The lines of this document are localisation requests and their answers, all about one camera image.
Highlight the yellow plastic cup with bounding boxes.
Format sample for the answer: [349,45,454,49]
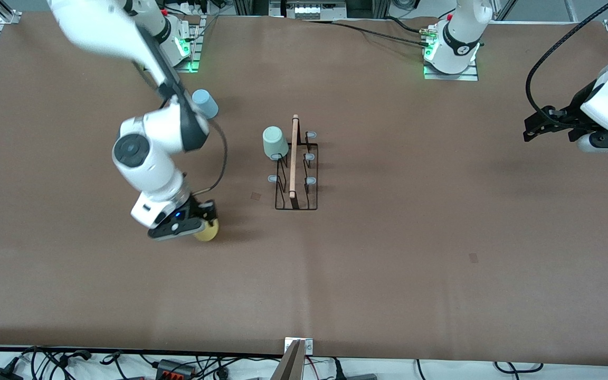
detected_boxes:
[194,217,220,242]

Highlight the mint green plastic cup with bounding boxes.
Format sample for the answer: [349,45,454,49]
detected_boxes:
[262,126,289,160]

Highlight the black wire cup holder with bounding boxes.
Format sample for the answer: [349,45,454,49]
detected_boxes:
[267,115,319,211]

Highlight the light blue plastic cup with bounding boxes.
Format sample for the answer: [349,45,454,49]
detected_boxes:
[192,89,219,119]

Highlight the orange black connector block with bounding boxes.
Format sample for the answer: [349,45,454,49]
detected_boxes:
[155,359,197,378]

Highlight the brown table cover sheet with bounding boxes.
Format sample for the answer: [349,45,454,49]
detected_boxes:
[0,12,608,366]

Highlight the white power strip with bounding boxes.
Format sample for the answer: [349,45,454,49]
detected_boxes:
[282,0,348,21]

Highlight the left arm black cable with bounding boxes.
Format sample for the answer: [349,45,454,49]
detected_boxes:
[526,0,608,114]

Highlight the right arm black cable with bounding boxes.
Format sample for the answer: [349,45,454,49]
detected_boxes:
[185,122,229,197]

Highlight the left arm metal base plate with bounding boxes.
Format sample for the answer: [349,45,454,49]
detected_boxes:
[423,58,479,81]

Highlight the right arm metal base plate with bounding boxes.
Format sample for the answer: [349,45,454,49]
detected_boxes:
[169,16,202,73]

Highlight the small metal bracket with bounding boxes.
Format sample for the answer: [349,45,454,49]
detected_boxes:
[284,338,314,354]

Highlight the tangled black cables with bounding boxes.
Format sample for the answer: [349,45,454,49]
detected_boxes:
[19,346,125,380]

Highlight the grey camera mount bar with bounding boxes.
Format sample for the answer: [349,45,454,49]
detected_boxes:
[270,340,306,380]

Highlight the black cable to arm base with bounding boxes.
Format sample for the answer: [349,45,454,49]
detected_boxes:
[304,17,434,48]

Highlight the black looped cable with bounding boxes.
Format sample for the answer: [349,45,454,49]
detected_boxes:
[494,362,543,373]

